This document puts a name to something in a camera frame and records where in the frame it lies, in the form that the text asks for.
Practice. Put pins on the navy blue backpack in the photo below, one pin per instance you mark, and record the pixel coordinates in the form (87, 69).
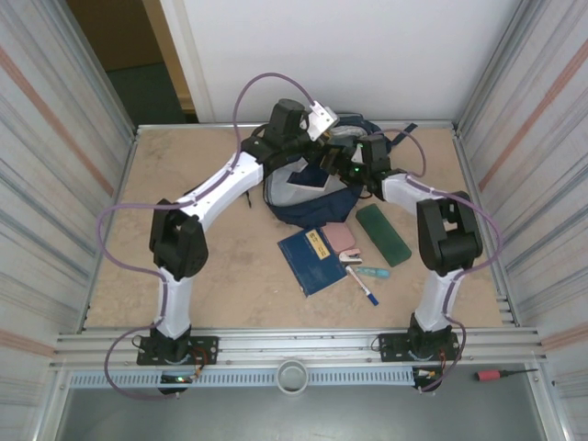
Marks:
(312, 213)

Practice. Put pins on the pink pencil case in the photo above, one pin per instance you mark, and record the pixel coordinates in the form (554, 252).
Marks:
(340, 239)

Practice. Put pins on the dark green pencil case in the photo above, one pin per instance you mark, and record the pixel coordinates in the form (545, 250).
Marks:
(383, 236)

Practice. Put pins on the pink and white stapler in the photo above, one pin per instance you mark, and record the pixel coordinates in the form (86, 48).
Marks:
(350, 257)

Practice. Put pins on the white pen with blue cap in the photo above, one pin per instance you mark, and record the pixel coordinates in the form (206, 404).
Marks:
(363, 287)

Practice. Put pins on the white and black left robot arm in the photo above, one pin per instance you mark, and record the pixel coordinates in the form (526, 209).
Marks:
(220, 184)

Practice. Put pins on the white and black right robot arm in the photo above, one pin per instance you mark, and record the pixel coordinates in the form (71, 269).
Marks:
(436, 298)

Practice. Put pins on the grey round pipe fitting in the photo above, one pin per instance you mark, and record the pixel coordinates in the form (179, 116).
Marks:
(292, 381)

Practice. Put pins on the right controller circuit board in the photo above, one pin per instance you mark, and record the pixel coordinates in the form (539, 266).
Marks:
(425, 373)

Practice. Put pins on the controller circuit board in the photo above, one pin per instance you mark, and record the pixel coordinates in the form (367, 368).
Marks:
(177, 379)
(425, 373)

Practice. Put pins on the left controller circuit board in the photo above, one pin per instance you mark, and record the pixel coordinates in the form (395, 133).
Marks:
(177, 379)

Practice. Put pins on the aluminium back table rail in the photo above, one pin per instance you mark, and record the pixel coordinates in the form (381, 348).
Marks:
(436, 123)

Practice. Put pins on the white door frame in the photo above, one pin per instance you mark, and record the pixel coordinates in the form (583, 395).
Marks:
(190, 69)

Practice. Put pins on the aluminium front mounting rail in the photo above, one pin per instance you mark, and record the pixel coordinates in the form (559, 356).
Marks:
(294, 344)

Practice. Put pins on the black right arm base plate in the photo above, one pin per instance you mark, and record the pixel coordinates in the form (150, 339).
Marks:
(388, 344)

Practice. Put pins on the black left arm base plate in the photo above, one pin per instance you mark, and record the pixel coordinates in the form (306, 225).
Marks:
(209, 344)

